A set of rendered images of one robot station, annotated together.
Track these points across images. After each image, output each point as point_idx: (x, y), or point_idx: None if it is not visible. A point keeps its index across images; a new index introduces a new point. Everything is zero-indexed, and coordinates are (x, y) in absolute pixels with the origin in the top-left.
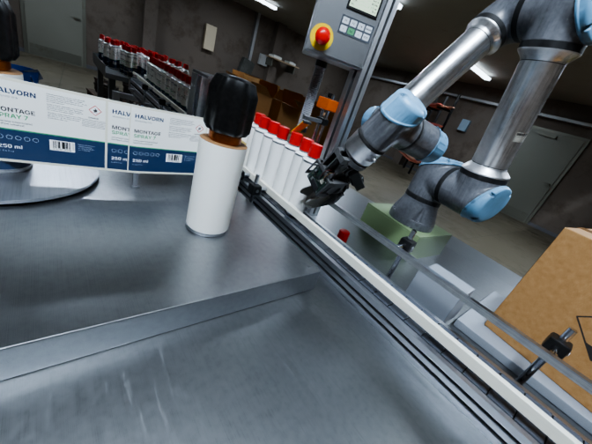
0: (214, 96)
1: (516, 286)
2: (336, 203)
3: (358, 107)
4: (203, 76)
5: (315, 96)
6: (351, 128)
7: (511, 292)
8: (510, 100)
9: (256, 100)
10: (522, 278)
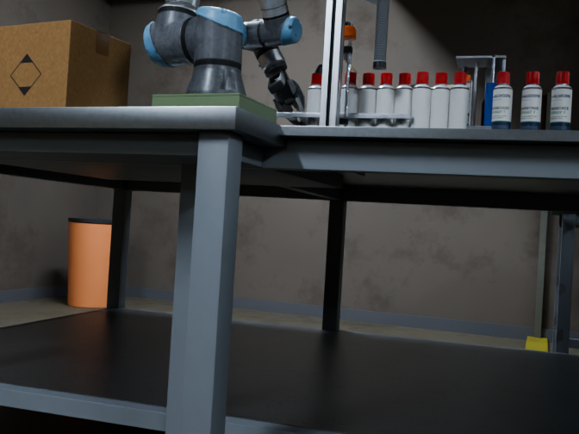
0: None
1: (127, 97)
2: (279, 112)
3: (326, 16)
4: (469, 67)
5: (376, 26)
6: (324, 39)
7: (127, 103)
8: None
9: (316, 71)
10: (127, 89)
